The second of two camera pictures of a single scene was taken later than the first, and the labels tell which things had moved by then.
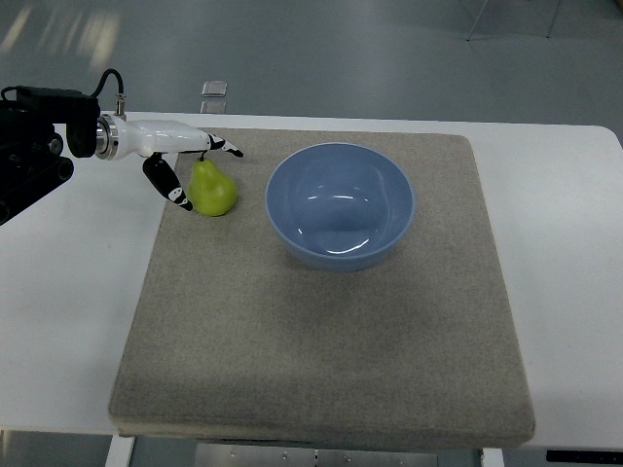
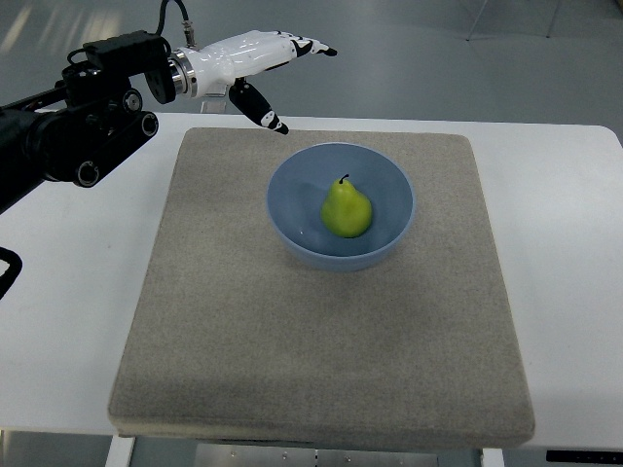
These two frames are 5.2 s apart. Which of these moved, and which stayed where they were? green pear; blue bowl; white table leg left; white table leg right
Moved: green pear
Stayed: white table leg left; white table leg right; blue bowl
